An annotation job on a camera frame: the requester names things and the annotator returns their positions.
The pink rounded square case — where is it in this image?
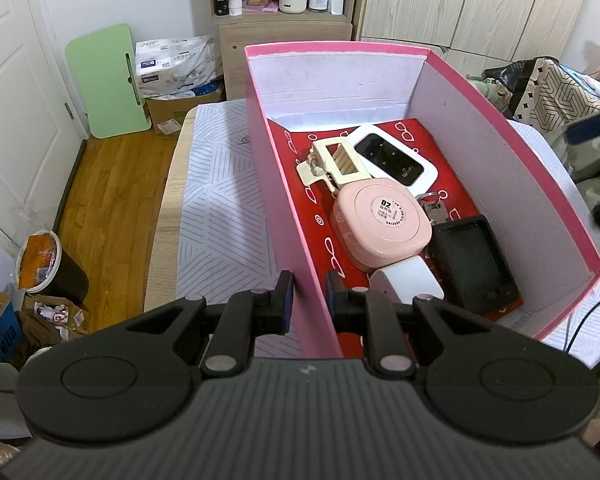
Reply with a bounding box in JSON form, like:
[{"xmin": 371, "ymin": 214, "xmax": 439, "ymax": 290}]
[{"xmin": 331, "ymin": 177, "xmax": 433, "ymax": 273}]

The blue printed box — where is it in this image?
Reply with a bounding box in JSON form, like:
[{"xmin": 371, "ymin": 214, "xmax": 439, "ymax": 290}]
[{"xmin": 0, "ymin": 289, "xmax": 25, "ymax": 363}]

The bunch of keys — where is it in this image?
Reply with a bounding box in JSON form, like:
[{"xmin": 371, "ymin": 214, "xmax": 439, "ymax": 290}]
[{"xmin": 415, "ymin": 190, "xmax": 451, "ymax": 226}]

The white pocket wifi router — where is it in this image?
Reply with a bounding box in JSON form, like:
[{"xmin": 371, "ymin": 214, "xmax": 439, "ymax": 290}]
[
  {"xmin": 369, "ymin": 256, "xmax": 445, "ymax": 306},
  {"xmin": 347, "ymin": 124, "xmax": 439, "ymax": 193}
]

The cream hair claw clip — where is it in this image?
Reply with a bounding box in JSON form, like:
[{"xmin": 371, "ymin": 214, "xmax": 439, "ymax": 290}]
[{"xmin": 296, "ymin": 137, "xmax": 372, "ymax": 196}]

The brown paper bag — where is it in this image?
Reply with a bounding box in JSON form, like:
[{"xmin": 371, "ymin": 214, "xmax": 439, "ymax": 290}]
[{"xmin": 20, "ymin": 292, "xmax": 92, "ymax": 356}]

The black handheld device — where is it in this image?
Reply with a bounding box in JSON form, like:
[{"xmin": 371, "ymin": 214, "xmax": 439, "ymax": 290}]
[{"xmin": 427, "ymin": 214, "xmax": 521, "ymax": 313}]

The brown cardboard box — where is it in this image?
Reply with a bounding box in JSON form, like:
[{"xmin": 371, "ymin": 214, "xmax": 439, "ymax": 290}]
[{"xmin": 144, "ymin": 85, "xmax": 227, "ymax": 139}]

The white door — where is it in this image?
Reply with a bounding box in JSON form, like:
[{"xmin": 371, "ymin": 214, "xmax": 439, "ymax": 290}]
[{"xmin": 0, "ymin": 0, "xmax": 91, "ymax": 256}]

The olive puffer jacket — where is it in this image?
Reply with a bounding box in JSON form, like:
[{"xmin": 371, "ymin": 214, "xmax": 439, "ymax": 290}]
[{"xmin": 550, "ymin": 125, "xmax": 600, "ymax": 261}]

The black cable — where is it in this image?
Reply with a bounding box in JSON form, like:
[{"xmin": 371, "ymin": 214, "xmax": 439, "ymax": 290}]
[{"xmin": 562, "ymin": 287, "xmax": 600, "ymax": 356}]

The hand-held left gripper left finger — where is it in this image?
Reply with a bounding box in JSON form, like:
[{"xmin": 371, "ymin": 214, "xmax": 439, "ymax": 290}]
[{"xmin": 125, "ymin": 269, "xmax": 296, "ymax": 380}]

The wooden shelving unit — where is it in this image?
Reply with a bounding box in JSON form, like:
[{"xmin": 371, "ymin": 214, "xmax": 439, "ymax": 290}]
[{"xmin": 207, "ymin": 0, "xmax": 362, "ymax": 102}]

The patterned bag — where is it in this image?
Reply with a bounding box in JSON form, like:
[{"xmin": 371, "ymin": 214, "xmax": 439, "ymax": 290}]
[{"xmin": 481, "ymin": 56, "xmax": 600, "ymax": 134}]

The green folding table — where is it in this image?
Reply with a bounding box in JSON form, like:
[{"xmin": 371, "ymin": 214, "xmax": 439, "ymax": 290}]
[{"xmin": 64, "ymin": 23, "xmax": 151, "ymax": 139}]

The pink cardboard box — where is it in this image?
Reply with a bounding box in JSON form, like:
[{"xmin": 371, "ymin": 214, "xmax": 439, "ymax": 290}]
[{"xmin": 243, "ymin": 42, "xmax": 600, "ymax": 361}]

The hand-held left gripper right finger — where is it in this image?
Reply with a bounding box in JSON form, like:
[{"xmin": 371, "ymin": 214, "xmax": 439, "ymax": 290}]
[{"xmin": 325, "ymin": 269, "xmax": 491, "ymax": 378}]

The light green cloth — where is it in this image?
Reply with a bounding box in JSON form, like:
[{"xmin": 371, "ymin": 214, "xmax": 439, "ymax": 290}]
[{"xmin": 465, "ymin": 72, "xmax": 511, "ymax": 111}]

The toilet paper pack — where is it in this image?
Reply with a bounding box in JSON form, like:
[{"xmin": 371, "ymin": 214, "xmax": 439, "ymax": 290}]
[{"xmin": 134, "ymin": 35, "xmax": 224, "ymax": 100}]

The black trash bin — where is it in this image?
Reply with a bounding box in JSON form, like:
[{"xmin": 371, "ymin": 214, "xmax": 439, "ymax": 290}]
[{"xmin": 15, "ymin": 230, "xmax": 90, "ymax": 306}]

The light wooden wardrobe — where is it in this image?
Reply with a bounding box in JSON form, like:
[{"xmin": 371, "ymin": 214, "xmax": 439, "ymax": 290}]
[{"xmin": 352, "ymin": 0, "xmax": 598, "ymax": 68}]

